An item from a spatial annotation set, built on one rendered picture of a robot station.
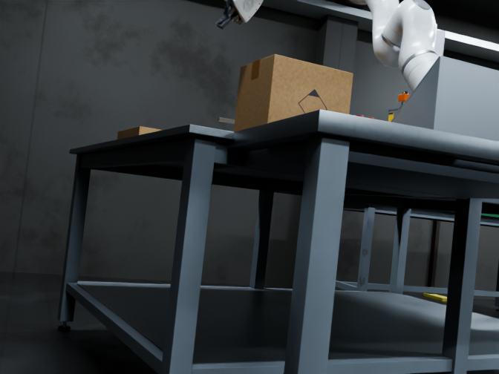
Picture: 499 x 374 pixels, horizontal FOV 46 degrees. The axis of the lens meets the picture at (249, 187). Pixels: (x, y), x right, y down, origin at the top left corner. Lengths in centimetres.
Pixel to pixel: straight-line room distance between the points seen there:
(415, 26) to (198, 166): 85
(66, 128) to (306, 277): 372
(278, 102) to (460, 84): 53
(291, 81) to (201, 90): 306
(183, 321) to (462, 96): 94
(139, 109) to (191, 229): 331
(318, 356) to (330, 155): 37
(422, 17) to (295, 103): 48
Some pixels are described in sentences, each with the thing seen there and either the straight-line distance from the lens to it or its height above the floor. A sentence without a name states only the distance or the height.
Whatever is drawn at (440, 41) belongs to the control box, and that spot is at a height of 142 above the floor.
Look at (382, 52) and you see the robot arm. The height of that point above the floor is 120.
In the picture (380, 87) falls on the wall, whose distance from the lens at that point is 562.
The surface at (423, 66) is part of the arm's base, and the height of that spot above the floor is 111.
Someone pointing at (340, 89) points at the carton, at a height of 106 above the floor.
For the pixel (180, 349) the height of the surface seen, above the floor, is 27.
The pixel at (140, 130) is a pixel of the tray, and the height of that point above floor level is 85.
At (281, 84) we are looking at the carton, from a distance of 183.
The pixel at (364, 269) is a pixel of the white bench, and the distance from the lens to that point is 393.
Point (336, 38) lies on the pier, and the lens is 527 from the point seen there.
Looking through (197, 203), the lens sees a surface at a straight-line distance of 148.
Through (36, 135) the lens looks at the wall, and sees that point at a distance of 465.
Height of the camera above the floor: 64
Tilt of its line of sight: 2 degrees up
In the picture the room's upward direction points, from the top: 6 degrees clockwise
